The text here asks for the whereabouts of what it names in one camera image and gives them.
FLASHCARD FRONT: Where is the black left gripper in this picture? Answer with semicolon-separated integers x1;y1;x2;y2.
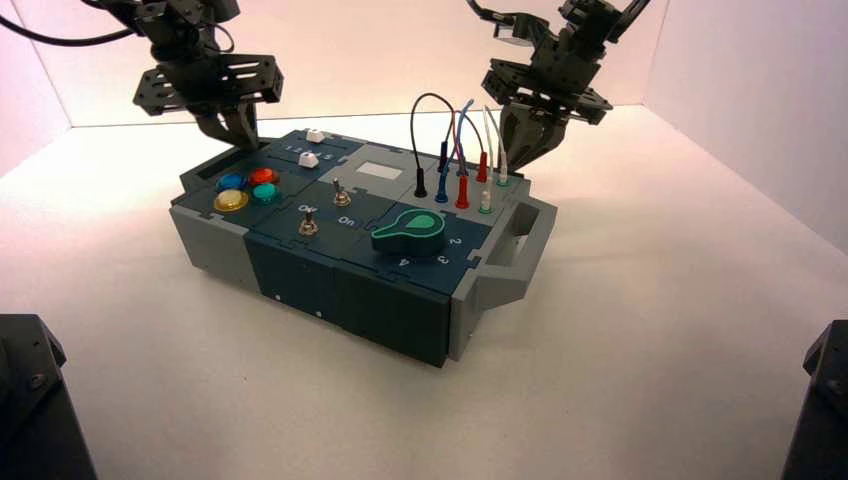
132;23;285;150

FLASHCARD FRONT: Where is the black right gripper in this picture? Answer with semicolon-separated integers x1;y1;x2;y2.
481;19;614;172

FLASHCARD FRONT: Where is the grey and teal control box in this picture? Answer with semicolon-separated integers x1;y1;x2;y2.
169;129;559;370

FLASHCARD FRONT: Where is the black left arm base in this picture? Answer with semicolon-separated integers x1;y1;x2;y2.
0;313;99;480

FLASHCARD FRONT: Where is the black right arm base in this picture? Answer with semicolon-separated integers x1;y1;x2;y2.
780;319;848;480

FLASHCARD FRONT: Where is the yellow push button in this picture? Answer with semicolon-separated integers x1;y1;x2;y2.
213;188;251;214

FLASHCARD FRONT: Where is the white display window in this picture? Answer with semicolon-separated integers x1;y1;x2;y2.
355;162;404;181

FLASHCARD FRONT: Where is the green rotary knob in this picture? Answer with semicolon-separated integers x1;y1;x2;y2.
370;208;448;260

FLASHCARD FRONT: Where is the white jumper cable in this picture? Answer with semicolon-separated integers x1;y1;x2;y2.
478;105;513;215

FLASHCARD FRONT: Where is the red jumper cable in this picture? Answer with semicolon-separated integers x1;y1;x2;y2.
451;111;490;211

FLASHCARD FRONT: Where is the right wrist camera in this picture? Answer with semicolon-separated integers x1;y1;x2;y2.
490;14;554;53

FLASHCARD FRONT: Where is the blue jumper cable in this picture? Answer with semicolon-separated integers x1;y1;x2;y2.
435;99;476;205

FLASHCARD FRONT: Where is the black jumper cable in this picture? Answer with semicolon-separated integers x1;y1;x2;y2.
409;92;458;200

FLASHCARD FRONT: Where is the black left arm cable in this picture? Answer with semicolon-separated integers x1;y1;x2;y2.
0;13;142;48

